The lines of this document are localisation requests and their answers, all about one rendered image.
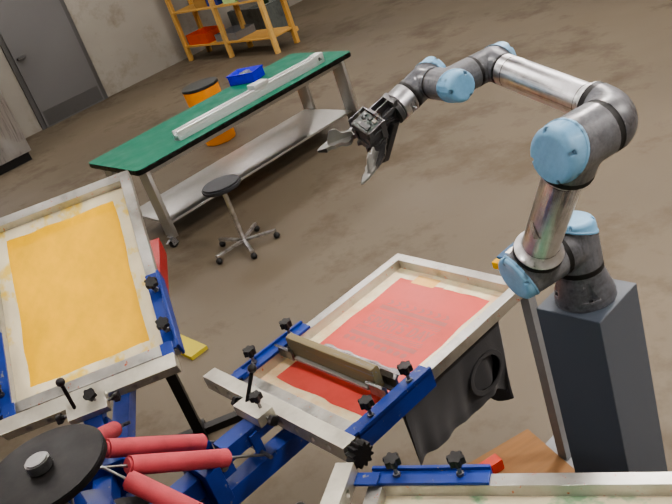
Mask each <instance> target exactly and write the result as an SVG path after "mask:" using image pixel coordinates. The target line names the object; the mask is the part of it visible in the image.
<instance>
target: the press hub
mask: <svg viewBox="0 0 672 504"><path fill-rule="evenodd" d="M106 452H107V443H106V439H105V438H104V436H103V434H102V433H101V431H100V430H99V429H98V428H96V427H94V426H91V425H87V424H70V425H65V426H61V427H57V428H54V429H52V430H49V431H46V432H44V433H42V434H40V435H38V436H36V437H34V438H32V439H30V440H29V441H27V442H25V443H24V444H22V445H21V446H19V447H18V448H17V449H15V450H14V451H13V452H11V453H10V454H9V455H8V456H7V457H5V458H4V459H3V460H2V461H1V462H0V504H66V503H67V502H68V503H70V504H71V501H70V500H71V499H73V498H74V503H75V504H149V503H150V502H148V501H146V500H143V499H141V498H139V497H137V496H133V497H123V498H118V499H114V500H113V498H112V497H111V495H110V494H109V493H108V492H106V491H104V490H99V489H91V490H85V491H82V490H83V489H84V488H85V487H86V486H87V485H88V484H89V483H90V482H91V480H92V479H93V478H94V477H95V475H96V474H97V472H98V471H99V469H100V468H101V466H102V464H103V462H104V459H105V456H106ZM81 491H82V492H81Z"/></svg>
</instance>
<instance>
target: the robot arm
mask: <svg viewBox="0 0 672 504"><path fill-rule="evenodd" d="M488 82H492V83H494V84H497V85H499V86H502V87H504V88H506V89H509V90H511V91H514V92H516V93H518V94H521V95H523V96H526V97H528V98H531V99H533V100H535V101H538V102H540V103H543V104H545V105H547V106H550V107H552V108H555V109H557V110H559V111H562V112H564V113H567V114H565V115H563V116H561V117H560V118H557V119H554V120H552V121H550V122H549V123H547V124H546V125H545V126H544V127H543V128H541V129H540V130H539V131H538V132H537V133H536V134H535V136H534V137H533V139H532V142H531V147H530V155H531V157H532V158H533V159H534V160H533V161H532V163H533V166H534V168H535V170H536V171H537V173H538V174H539V175H540V177H541V179H540V182H539V185H538V189H537V192H536V195H535V199H534V202H533V205H532V209H531V212H530V215H529V219H528V222H527V225H526V228H525V231H524V232H522V233H520V234H519V235H518V236H517V238H516V239H515V242H514V245H513V248H512V251H511V252H510V253H509V254H508V255H504V256H503V258H501V259H500V260H499V263H498V268H499V272H500V274H501V277H502V278H503V280H504V282H505V283H506V284H507V286H508V287H509V288H510V289H511V290H512V291H513V292H514V293H515V294H516V295H518V296H519V297H522V298H525V299H530V298H532V297H534V296H535V295H539V294H540V292H542V291H543V290H545V289H546V288H548V287H549V286H551V285H552V284H554V283H555V288H554V297H555V302H556V304H557V306H558V307H559V308H561V309H562V310H564V311H567V312H571V313H589V312H594V311H597V310H600V309H603V308H605V307H606V306H608V305H610V304H611V303H612V302H613V301H614V300H615V298H616V296H617V288H616V284H615V281H614V280H613V278H612V277H611V276H610V274H609V272H608V270H607V269H606V267H605V264H604V259H603V253H602V248H601V243H600V237H599V229H598V227H597V223H596V220H595V218H594V217H593V216H592V215H591V214H589V213H587V212H584V211H575V210H574V209H575V206H576V203H577V201H578V198H579V195H580V192H581V190H582V189H584V188H586V187H587V186H589V185H590V184H591V183H592V181H593V180H594V177H595V175H596V172H597V170H598V167H599V165H600V164H601V162H602V161H604V160H605V159H607V158H608V157H610V156H612V155H613V154H615V153H617V152H618V151H620V150H622V149H623V148H625V147H626V146H627V145H628V144H629V143H630V142H631V140H632V139H633V137H634V136H635V133H636V131H637V127H638V113H637V110H636V107H635V105H634V103H633V101H632V100H631V99H630V97H629V96H628V95H627V94H626V93H624V92H623V91H622V90H620V89H619V88H617V87H615V86H612V85H610V84H607V83H605V82H602V81H594V82H592V83H590V82H587V81H584V80H581V79H579V78H576V77H573V76H570V75H568V74H565V73H562V72H559V71H557V70H554V69H551V68H548V67H546V66H543V65H540V64H537V63H535V62H532V61H529V60H526V59H524V58H521V57H518V56H516V53H515V50H514V49H513V47H510V45H509V44H508V43H507V42H504V41H500V42H497V43H495V44H491V45H488V46H487V47H485V48H484V49H482V50H480V51H478V52H476V53H474V54H472V55H470V56H468V57H466V58H464V59H462V60H460V61H458V62H456V63H454V64H452V65H450V66H448V67H446V66H445V64H444V63H443V62H442V61H441V60H439V59H436V57H433V56H429V57H427V58H425V59H424V60H423V61H422V62H420V63H418V64H417V65H416V67H415V68H414V69H413V70H412V71H411V72H410V73H409V74H408V75H407V76H406V77H405V78H404V79H403V80H402V81H401V82H400V83H399V84H397V85H396V86H395V87H394V88H393V89H392V90H391V91H390V92H389V93H388V94H387V93H385V94H384V95H383V96H381V97H380V98H379V99H378V100H377V101H376V102H375V103H374V104H373V105H372V106H371V107H370V108H369V109H368V108H366V107H365V106H362V107H361V108H360V109H359V110H358V111H357V112H356V113H355V114H354V115H353V116H352V117H351V118H350V119H349V120H348V122H349V125H350V126H352V127H351V128H349V129H347V130H346V131H344V132H340V131H338V130H337V129H331V130H329V131H328V141H327V142H325V143H324V144H323V145H321V146H320V147H319V149H318V150H317V151H318V153H328V152H329V151H330V150H333V149H337V148H338V147H341V146H345V147H346V146H350V145H351V144H352V142H353V140H354V139H356V138H358V141H357V144H358V146H360V145H362V146H364V147H365V148H366V150H367V152H368V154H367V158H366V159H367V165H366V167H365V172H364V174H363V175H362V179H361V184H364V183H365V182H366V181H368V180H369V179H370V178H371V176H372V175H373V174H374V173H375V171H376V170H377V169H378V168H379V166H380V165H381V163H382V162H383V163H384V162H386V161H388V160H389V158H390V155H391V151H392V148H393V144H394V140H395V137H396V133H397V130H398V126H399V123H402V122H403V121H404V120H405V119H407V118H408V117H409V116H411V115H412V114H413V113H414V112H415V111H416V110H417V109H418V108H419V107H420V106H421V105H422V104H423V103H424V102H425V101H426V100H427V99H434V100H440V101H445V102H448V103H462V102H465V101H467V100H468V99H469V98H470V96H471V95H472V94H473V92H474V90H475V89H477V88H479V87H481V86H482V85H484V84H486V83H488ZM359 112H360V115H359V116H358V117H357V118H356V119H355V120H354V121H353V118H354V117H355V116H356V115H357V114H358V113H359ZM353 138H354V139H353ZM369 151H371V152H370V153H369Z"/></svg>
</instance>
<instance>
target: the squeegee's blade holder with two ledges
mask: <svg viewBox="0 0 672 504"><path fill-rule="evenodd" d="M294 359H295V360H296V361H298V362H301V363H303V364H306V365H308V366H310V367H313V368H315V369H317V370H320V371H322V372H325V373H327V374H329V375H332V376H334V377H337V378H339V379H341V380H344V381H346V382H348V383H351V384H353V385H356V386H358V387H360V388H363V389H365V390H370V388H369V386H368V384H365V383H363V382H360V381H358V380H355V379H353V378H351V377H348V376H346V375H343V374H341V373H338V372H336V371H334V370H331V369H329V368H326V367H324V366H321V365H319V364H317V363H314V362H312V361H309V360H307V359H304V358H302V357H300V356H296V357H294Z"/></svg>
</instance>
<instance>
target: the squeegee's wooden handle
mask: <svg viewBox="0 0 672 504"><path fill-rule="evenodd" d="M286 341H287V343H288V346H289V348H290V349H291V350H292V352H293V354H294V356H295V357H296V356H300V357H302V358H304V359H307V360H309V361H312V362H314V363H317V364H319V365H321V366H324V367H326V368H329V369H331V370H334V371H336V372H338V373H341V374H343V375H346V376H348V377H351V378H353V379H355V380H358V381H360V382H363V383H365V381H370V382H372V383H375V384H377V385H380V386H382V387H383V386H384V385H385V384H384V381H383V378H382V376H381V373H380V370H379V367H378V366H377V365H375V364H372V363H370V362H367V361H364V360H362V359H359V358H356V357H354V356H351V355H349V354H346V353H343V352H341V351H338V350H335V349H333V348H330V347H328V346H325V345H322V344H320V343H317V342H314V341H312V340H309V339H306V338H304V337H301V336H299V335H296V334H293V333H290V334H288V335H287V336H286ZM365 384H366V383H365Z"/></svg>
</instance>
